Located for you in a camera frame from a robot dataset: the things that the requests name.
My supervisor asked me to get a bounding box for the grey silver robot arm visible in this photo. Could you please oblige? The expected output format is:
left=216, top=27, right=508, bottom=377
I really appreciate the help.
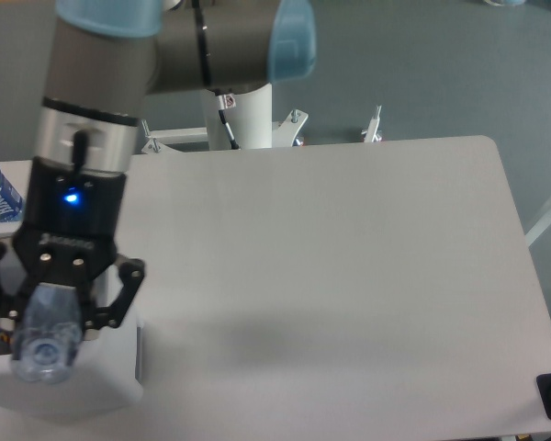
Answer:
left=0, top=1, right=317, bottom=336

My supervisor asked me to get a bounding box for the crushed clear plastic bottle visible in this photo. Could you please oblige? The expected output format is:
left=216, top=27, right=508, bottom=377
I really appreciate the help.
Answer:
left=10, top=284, right=84, bottom=384

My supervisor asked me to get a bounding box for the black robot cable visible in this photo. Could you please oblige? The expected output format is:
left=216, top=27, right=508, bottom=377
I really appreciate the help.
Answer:
left=215, top=89, right=241, bottom=151

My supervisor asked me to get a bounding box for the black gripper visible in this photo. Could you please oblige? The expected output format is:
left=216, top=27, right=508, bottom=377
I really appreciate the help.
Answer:
left=0, top=157, right=145, bottom=340

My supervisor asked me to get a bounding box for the white plastic trash can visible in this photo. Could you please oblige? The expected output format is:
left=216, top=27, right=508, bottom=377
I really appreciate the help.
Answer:
left=0, top=222, right=143, bottom=417

